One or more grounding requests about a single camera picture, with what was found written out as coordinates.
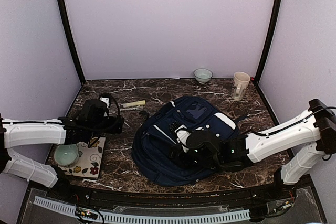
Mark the navy blue student backpack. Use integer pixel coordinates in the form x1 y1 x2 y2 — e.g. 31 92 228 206
131 96 241 187

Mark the yellow highlighter pen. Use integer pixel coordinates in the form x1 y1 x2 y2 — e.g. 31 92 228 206
122 100 146 108

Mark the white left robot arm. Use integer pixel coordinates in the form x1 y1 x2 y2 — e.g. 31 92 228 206
1 93 124 201

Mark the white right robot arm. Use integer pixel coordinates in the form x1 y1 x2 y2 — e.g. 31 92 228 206
170 99 335 200

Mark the celadon cup on plate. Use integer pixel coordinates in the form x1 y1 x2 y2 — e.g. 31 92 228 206
54 144 79 167

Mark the floral square plate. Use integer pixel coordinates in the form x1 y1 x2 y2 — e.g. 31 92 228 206
53 137 106 179

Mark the small celadon bowl at back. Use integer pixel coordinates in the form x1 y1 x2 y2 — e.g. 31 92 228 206
194 68 213 84

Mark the cream coral pattern mug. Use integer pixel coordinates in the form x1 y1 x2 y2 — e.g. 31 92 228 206
232 72 250 101

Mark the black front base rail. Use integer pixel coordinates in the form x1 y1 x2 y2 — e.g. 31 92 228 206
29 175 312 209

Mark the white slotted cable duct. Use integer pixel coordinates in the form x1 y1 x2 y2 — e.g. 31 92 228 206
33 196 251 223

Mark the black enclosure corner post left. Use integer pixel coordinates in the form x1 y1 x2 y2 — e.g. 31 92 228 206
57 0 86 85

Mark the black enclosure corner post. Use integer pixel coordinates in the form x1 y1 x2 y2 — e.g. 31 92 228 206
57 0 86 85
254 0 281 86

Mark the black enclosure corner post right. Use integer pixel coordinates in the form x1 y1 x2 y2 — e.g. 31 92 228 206
254 0 281 86

